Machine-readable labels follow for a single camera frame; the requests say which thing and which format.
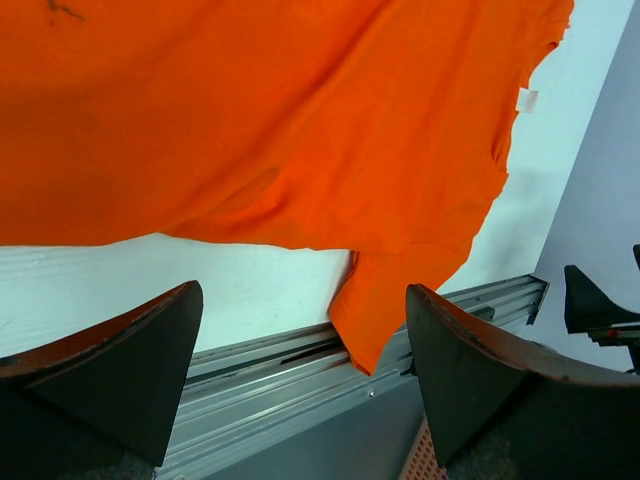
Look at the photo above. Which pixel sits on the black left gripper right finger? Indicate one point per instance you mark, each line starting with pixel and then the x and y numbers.
pixel 501 407

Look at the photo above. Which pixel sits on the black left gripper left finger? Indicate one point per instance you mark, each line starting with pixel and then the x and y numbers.
pixel 100 403

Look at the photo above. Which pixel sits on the orange t shirt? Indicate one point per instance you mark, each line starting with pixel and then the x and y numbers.
pixel 378 127

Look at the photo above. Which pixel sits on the white laundry basket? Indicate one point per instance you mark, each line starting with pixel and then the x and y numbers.
pixel 421 462

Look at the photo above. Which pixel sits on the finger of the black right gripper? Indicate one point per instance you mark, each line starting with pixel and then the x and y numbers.
pixel 588 310

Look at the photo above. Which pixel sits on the aluminium rail frame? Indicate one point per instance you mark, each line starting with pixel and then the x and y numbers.
pixel 241 399

